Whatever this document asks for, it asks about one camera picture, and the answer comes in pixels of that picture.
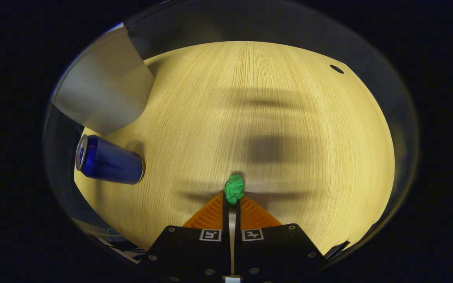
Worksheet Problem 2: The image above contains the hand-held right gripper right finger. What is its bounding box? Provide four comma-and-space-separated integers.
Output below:
234, 196, 328, 280

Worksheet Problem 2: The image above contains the white desktop garbage bin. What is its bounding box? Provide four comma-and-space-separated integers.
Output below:
51, 27, 156, 136

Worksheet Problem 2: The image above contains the blue pop can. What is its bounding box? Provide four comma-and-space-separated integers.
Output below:
75, 134, 145, 185

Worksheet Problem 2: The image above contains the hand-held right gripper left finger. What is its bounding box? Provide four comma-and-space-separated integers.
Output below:
138, 192, 233, 283

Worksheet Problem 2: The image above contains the green paper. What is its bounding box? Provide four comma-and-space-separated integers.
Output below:
223, 174, 246, 206

